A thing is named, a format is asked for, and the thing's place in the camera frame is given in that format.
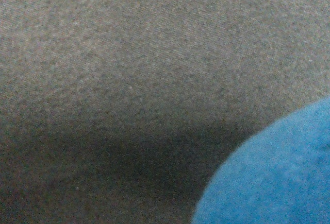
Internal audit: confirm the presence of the blue plush ball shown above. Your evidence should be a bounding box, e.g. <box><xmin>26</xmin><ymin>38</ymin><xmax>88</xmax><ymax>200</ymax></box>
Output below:
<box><xmin>192</xmin><ymin>98</ymin><xmax>329</xmax><ymax>223</ymax></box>

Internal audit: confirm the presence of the black tablecloth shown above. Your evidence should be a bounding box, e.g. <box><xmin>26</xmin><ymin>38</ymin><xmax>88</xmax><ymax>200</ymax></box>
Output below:
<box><xmin>1</xmin><ymin>0</ymin><xmax>329</xmax><ymax>223</ymax></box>

